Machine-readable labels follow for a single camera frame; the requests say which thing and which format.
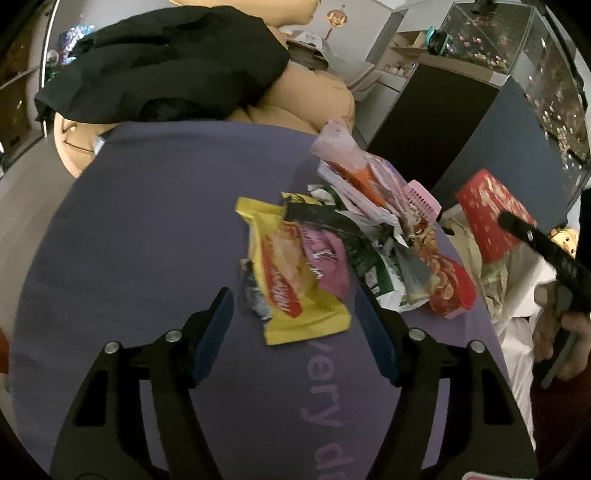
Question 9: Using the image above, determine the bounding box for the black wrapper strip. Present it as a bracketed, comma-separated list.
[283, 203, 365, 241]

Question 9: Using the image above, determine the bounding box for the black cloth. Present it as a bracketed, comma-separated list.
[34, 6, 291, 125]

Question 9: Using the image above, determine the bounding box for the shiny foil balloon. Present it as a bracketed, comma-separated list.
[58, 25, 95, 65]

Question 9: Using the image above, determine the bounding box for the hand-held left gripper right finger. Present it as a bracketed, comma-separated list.
[353, 281, 540, 480]

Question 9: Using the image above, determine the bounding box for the dark foil wrapper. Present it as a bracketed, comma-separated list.
[239, 258, 273, 321]

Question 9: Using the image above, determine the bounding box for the dark cabinet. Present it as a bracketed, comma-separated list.
[365, 62, 583, 236]

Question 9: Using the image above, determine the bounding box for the red patterned box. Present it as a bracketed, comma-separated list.
[455, 168, 539, 265]

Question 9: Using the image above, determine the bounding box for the red snack packet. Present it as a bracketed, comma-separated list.
[416, 231, 477, 319]

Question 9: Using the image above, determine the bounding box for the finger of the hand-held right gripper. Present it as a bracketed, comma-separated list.
[498, 211, 591, 298]

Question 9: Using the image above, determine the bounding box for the cardboard box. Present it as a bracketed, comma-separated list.
[388, 31, 432, 77]

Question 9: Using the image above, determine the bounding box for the white desk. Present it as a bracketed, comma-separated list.
[286, 28, 407, 144]

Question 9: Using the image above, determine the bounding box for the yellow snack wrapper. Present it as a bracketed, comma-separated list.
[235, 198, 352, 346]

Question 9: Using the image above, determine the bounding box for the red wall ornament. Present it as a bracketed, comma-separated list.
[325, 7, 347, 42]

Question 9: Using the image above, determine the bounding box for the grey foil wrapper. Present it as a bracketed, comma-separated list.
[397, 235, 435, 305]

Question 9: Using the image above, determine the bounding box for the pink plastic basket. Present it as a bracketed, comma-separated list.
[402, 179, 441, 222]

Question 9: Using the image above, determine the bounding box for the person's right hand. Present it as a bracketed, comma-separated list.
[531, 279, 591, 381]

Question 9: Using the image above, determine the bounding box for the green white carton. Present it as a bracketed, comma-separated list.
[342, 231, 407, 312]

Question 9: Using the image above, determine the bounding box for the beige crumpled bag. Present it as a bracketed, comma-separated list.
[441, 217, 509, 321]

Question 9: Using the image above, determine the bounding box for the tan cushion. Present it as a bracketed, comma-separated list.
[53, 0, 356, 178]

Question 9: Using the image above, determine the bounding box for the pink wrapper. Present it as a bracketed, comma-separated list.
[300, 224, 351, 298]

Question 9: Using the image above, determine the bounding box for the teal object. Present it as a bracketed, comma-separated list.
[425, 27, 451, 54]

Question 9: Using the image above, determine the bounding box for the pink cartoon tissue packet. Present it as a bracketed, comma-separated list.
[310, 119, 407, 217]

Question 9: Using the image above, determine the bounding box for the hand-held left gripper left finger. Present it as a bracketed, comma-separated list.
[50, 287, 236, 480]

